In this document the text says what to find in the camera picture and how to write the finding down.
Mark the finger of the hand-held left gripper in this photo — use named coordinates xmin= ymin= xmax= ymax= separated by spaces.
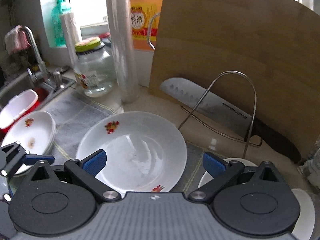
xmin=0 ymin=141 xmax=55 ymax=177

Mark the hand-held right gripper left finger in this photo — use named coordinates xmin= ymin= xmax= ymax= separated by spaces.
xmin=30 ymin=149 xmax=120 ymax=204

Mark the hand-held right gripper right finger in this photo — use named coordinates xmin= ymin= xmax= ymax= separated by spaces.
xmin=187 ymin=151 xmax=285 ymax=203

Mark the white pink floral bowl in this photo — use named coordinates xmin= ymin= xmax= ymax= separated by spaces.
xmin=197 ymin=157 xmax=258 ymax=188

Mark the grey blue checked dish towel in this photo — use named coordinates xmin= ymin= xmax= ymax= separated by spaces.
xmin=41 ymin=91 xmax=215 ymax=195

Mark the white strainer basket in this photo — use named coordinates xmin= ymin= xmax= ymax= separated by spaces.
xmin=0 ymin=89 xmax=39 ymax=130

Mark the stainless steel sink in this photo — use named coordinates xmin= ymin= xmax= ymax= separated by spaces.
xmin=0 ymin=72 xmax=77 ymax=122

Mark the steel sink soap dispenser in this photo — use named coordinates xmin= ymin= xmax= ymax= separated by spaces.
xmin=51 ymin=66 xmax=71 ymax=86

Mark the glass jar green lid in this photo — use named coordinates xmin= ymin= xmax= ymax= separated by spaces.
xmin=74 ymin=37 xmax=117 ymax=98

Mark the white plastic bag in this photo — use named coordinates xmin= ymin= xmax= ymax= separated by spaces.
xmin=299 ymin=149 xmax=320 ymax=188

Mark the steel kitchen faucet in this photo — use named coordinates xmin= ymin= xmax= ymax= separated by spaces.
xmin=15 ymin=26 xmax=54 ymax=83

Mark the pink dish cloth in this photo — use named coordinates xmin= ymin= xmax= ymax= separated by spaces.
xmin=4 ymin=26 xmax=31 ymax=55

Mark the tall plastic wrap roll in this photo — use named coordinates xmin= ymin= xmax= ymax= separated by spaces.
xmin=104 ymin=0 xmax=140 ymax=104

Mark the bamboo cutting board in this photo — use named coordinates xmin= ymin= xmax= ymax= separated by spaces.
xmin=149 ymin=0 xmax=320 ymax=161

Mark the short plastic bag roll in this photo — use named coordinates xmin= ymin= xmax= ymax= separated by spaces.
xmin=59 ymin=12 xmax=83 ymax=73

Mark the green dish soap bottle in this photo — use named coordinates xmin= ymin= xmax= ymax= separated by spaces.
xmin=51 ymin=0 xmax=72 ymax=47

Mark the orange cooking wine jug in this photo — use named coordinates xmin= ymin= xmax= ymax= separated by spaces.
xmin=129 ymin=0 xmax=166 ymax=53

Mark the kitchen window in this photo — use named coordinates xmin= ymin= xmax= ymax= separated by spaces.
xmin=39 ymin=0 xmax=133 ymax=48

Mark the black handled kitchen knife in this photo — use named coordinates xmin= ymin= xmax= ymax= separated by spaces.
xmin=160 ymin=77 xmax=302 ymax=164

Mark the steel wire board stand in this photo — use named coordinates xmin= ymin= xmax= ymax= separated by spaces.
xmin=177 ymin=71 xmax=263 ymax=159

